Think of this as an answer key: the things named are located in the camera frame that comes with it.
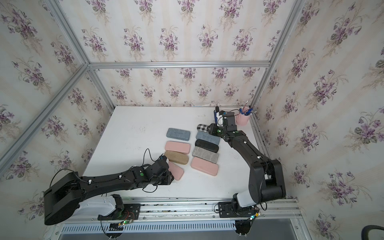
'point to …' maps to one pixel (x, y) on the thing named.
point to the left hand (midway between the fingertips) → (174, 180)
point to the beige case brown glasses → (178, 157)
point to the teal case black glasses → (205, 136)
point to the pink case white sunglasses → (177, 147)
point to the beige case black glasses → (207, 145)
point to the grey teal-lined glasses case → (182, 134)
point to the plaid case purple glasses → (202, 127)
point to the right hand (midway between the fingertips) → (211, 127)
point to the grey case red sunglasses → (205, 154)
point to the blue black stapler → (216, 110)
